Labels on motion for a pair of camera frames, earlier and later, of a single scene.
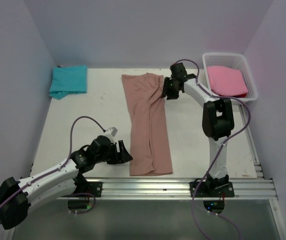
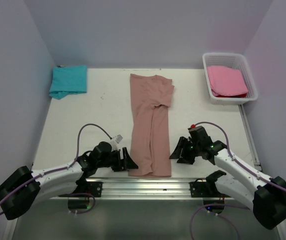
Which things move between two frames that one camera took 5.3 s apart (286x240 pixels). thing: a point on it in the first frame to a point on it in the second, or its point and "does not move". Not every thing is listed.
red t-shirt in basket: x=241 y=95 does not move
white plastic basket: x=235 y=61 does not move
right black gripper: x=170 y=95 to x=184 y=158
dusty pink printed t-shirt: x=150 y=152 does not move
